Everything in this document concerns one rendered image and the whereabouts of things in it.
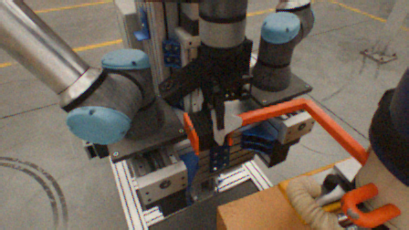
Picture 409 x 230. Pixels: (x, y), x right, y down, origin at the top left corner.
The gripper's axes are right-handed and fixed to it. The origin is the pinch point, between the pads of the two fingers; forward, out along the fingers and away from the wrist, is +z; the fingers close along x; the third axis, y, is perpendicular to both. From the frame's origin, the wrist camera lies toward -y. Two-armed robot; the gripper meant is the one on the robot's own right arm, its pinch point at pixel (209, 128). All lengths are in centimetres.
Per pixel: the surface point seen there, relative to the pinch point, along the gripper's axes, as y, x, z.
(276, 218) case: 12.8, -14.5, 23.8
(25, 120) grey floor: -110, 179, 118
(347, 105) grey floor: 181, 89, 118
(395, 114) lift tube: 20.4, -20.9, -14.8
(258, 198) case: 11.5, -8.0, 23.8
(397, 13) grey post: 288, 152, 64
